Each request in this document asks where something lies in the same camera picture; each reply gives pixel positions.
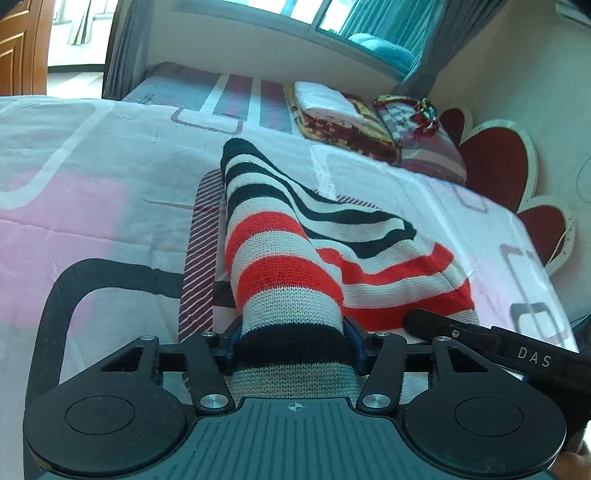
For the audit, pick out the colourful ribbon bundle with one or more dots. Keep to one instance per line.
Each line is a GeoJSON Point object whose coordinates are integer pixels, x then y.
{"type": "Point", "coordinates": [425, 113]}

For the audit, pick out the folded white blanket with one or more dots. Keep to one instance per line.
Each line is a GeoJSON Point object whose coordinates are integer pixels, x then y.
{"type": "Point", "coordinates": [323, 99]}

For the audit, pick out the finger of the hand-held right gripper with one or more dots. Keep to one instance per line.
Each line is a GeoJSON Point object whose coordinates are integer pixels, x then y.
{"type": "Point", "coordinates": [438, 323]}

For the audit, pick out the brown wooden door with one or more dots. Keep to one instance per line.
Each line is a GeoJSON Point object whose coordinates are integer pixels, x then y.
{"type": "Point", "coordinates": [21, 50]}

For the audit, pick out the red yellow patterned blanket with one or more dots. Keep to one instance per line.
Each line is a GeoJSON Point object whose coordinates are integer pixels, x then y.
{"type": "Point", "coordinates": [351, 134]}

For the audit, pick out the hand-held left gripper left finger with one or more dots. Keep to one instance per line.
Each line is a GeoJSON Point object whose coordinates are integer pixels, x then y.
{"type": "Point", "coordinates": [229, 353]}

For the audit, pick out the teal plush blanket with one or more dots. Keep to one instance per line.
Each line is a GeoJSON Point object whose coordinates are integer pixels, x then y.
{"type": "Point", "coordinates": [383, 48]}

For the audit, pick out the white sheer curtain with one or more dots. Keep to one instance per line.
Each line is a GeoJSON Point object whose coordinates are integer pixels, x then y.
{"type": "Point", "coordinates": [87, 21]}

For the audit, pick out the grey striped bed sheet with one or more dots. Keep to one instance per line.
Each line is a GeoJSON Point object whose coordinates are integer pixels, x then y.
{"type": "Point", "coordinates": [184, 92]}

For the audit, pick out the checkered striped pillow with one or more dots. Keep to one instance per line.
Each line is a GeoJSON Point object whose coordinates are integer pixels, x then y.
{"type": "Point", "coordinates": [429, 147]}

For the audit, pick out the person's right hand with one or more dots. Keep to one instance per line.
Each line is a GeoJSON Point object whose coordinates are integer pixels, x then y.
{"type": "Point", "coordinates": [575, 464]}

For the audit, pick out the red white scalloped headboard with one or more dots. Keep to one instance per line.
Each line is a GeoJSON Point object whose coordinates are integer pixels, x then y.
{"type": "Point", "coordinates": [501, 161]}

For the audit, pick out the black white red striped sweater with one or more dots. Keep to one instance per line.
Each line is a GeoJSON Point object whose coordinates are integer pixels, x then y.
{"type": "Point", "coordinates": [277, 258]}

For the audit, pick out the grey curtain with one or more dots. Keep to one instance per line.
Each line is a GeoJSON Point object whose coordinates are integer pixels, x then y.
{"type": "Point", "coordinates": [461, 32]}
{"type": "Point", "coordinates": [122, 50]}

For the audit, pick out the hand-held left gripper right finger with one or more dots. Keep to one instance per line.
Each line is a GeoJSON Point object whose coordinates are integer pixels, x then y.
{"type": "Point", "coordinates": [352, 333]}

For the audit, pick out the teal curtain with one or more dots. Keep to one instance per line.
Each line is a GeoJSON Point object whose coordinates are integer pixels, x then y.
{"type": "Point", "coordinates": [392, 18]}

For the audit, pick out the bed with patterned sheet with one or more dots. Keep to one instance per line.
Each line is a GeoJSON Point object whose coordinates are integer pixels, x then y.
{"type": "Point", "coordinates": [92, 184]}

